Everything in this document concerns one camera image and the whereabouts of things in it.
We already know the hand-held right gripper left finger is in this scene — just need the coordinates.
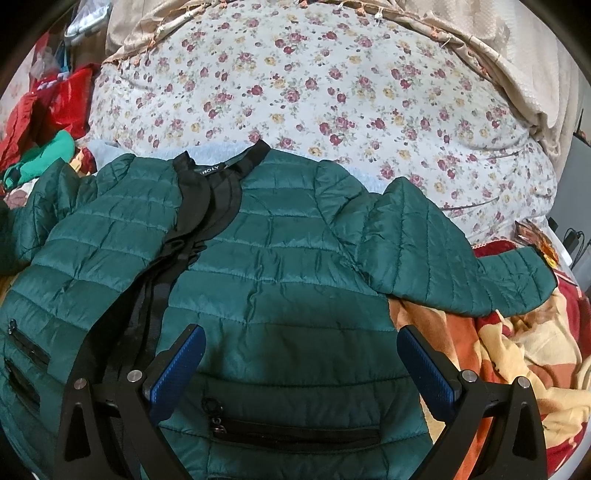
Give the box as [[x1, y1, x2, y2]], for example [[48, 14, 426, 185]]
[[53, 323, 207, 480]]

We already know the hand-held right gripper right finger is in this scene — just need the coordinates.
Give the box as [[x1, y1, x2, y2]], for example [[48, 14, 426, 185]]
[[397, 324, 548, 480]]

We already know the green puffer jacket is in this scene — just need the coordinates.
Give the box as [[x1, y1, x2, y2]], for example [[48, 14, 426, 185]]
[[0, 140, 558, 480]]

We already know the red orange patterned blanket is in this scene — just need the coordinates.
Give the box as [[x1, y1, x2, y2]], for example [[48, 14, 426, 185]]
[[388, 240, 591, 480]]

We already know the colourful snack packet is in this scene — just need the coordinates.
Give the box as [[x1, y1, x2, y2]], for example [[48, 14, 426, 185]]
[[515, 220, 559, 268]]

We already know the black power adapter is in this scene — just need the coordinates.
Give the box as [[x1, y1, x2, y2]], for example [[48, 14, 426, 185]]
[[566, 228, 585, 268]]

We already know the light blue knit cloth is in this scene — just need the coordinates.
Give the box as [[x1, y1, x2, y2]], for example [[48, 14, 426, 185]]
[[87, 140, 398, 195]]

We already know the bright green cloth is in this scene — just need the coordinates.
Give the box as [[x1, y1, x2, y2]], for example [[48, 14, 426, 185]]
[[2, 130, 75, 188]]

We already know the red cloth pile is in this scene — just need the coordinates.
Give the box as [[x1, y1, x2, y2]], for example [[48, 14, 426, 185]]
[[32, 65, 100, 139]]

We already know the floral quilt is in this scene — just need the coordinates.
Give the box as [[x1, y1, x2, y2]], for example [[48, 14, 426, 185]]
[[88, 0, 559, 245]]

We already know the beige fringed bedspread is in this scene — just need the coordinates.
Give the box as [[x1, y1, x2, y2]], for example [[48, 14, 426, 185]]
[[104, 0, 587, 160]]

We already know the silver plastic bag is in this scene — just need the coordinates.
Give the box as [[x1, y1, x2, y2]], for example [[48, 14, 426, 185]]
[[64, 11, 105, 40]]

